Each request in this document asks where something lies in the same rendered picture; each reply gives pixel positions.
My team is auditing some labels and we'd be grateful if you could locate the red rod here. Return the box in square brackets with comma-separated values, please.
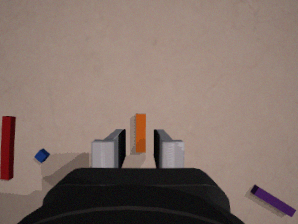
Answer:
[0, 116, 16, 180]

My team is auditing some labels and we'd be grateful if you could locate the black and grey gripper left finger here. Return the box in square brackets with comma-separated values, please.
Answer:
[91, 129, 126, 168]

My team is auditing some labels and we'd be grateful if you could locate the small blue cube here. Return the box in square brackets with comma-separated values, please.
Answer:
[35, 148, 50, 163]

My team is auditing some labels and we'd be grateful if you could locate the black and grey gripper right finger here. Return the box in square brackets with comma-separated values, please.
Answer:
[154, 129, 185, 168]

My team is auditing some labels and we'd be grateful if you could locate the orange rod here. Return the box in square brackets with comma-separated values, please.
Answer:
[136, 114, 146, 152]

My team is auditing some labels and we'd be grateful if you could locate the purple rod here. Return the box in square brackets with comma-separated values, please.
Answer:
[250, 185, 296, 217]

